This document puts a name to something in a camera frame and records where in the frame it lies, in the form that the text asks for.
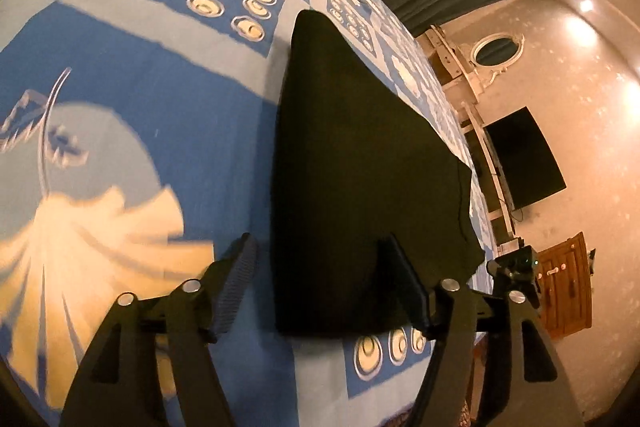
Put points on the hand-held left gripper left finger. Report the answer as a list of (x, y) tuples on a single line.
[(235, 287)]

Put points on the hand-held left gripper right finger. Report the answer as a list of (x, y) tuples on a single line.
[(407, 282)]

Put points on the black pants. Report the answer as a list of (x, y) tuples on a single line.
[(360, 157)]

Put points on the wooden door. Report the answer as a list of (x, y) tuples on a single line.
[(565, 292)]

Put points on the white dressing table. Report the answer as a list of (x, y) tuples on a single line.
[(477, 127)]

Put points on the blue printed bed blanket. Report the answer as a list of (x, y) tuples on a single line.
[(150, 107)]

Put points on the oval white-framed mirror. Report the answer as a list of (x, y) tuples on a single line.
[(495, 50)]

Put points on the ceiling spotlight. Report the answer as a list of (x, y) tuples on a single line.
[(586, 5)]

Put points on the black wall television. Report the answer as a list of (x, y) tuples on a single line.
[(525, 157)]

